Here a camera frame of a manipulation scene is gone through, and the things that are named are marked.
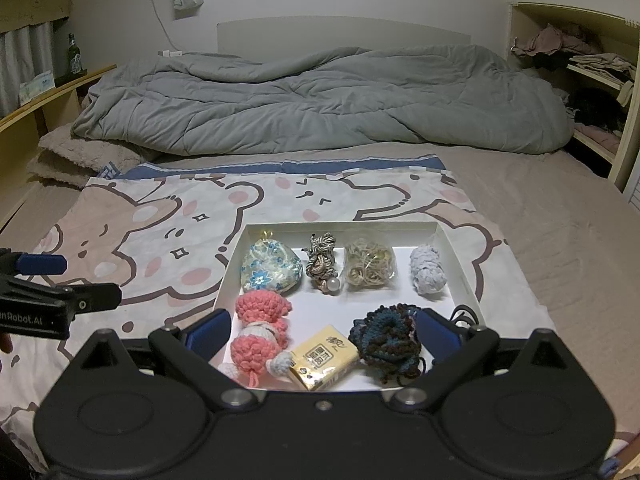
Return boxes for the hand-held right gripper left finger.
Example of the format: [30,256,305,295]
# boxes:
[80,308,257,413]

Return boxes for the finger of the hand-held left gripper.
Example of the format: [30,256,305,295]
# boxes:
[0,248,69,281]
[0,282,123,314]

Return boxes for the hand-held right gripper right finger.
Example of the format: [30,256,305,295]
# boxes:
[390,308,576,413]

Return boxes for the pink crochet doll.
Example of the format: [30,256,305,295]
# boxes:
[219,289,294,389]

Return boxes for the dark blue brown crochet scrunchie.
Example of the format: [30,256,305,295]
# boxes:
[348,303,427,387]

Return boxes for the pale grey knit scrunchie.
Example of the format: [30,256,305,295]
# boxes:
[408,243,447,297]

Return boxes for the blue floral fabric pouch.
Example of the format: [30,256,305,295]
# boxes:
[239,229,304,295]

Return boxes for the clear bag of rubber bands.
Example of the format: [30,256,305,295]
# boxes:
[343,239,398,292]

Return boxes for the white cardboard box tray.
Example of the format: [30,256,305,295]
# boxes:
[207,221,487,394]

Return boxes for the yellow tissue packet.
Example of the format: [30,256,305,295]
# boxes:
[288,324,361,392]

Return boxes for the striped braided cord hair tie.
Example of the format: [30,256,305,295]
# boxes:
[304,232,342,295]

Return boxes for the bear printed blanket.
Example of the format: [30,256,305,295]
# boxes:
[0,155,560,441]

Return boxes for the wooden side ledge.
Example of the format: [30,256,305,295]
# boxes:
[0,63,118,232]

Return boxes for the beige bed sheet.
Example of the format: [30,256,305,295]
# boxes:
[0,146,640,451]

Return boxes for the tissue box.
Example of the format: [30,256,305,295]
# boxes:
[18,70,55,106]

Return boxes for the grey curtain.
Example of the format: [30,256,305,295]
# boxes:
[0,22,54,119]

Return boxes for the green glass bottle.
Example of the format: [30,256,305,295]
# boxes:
[66,33,84,79]

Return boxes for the white slatted door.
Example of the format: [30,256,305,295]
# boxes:
[622,159,640,212]

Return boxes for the grey duvet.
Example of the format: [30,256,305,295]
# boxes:
[70,44,576,156]

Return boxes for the cardboard sheet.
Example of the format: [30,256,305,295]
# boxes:
[0,0,74,31]

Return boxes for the dark clothes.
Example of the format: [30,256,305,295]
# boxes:
[564,87,627,132]

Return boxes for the cream shelf cabinet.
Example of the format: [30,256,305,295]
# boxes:
[506,1,640,194]

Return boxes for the folded beige clothes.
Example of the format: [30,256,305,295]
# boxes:
[566,52,639,82]

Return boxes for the pink crumpled clothes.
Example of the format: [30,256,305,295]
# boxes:
[511,23,602,59]

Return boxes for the white cable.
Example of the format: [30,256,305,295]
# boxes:
[141,0,174,54]

